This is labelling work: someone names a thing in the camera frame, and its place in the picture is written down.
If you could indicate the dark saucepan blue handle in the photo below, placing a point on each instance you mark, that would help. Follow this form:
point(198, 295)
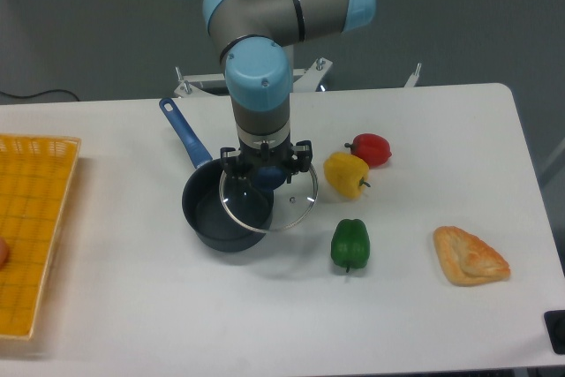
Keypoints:
point(201, 202)

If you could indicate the green bell pepper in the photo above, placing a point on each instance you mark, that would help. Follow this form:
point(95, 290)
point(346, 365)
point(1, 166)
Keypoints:
point(350, 245)

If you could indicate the golden pastry turnover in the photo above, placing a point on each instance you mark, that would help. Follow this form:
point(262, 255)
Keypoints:
point(466, 260)

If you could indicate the yellow wicker basket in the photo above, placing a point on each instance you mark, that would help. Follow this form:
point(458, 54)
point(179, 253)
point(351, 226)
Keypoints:
point(36, 176)

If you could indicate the yellow bell pepper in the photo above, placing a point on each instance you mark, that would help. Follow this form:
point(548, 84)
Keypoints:
point(347, 174)

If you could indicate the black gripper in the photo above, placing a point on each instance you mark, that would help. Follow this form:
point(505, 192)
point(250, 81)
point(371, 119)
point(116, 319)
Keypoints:
point(294, 159)

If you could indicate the red bell pepper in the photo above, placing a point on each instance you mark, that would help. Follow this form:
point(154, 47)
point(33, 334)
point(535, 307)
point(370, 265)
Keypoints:
point(373, 149)

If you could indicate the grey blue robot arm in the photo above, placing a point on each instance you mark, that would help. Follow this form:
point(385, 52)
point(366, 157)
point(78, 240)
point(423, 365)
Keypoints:
point(250, 37)

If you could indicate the white metal mounting frame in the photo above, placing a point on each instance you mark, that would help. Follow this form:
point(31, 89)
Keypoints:
point(305, 80)

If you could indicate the glass lid blue knob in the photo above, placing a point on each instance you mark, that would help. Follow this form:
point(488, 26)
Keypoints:
point(270, 201)

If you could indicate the black device at edge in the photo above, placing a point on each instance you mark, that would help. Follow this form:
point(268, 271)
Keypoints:
point(555, 326)

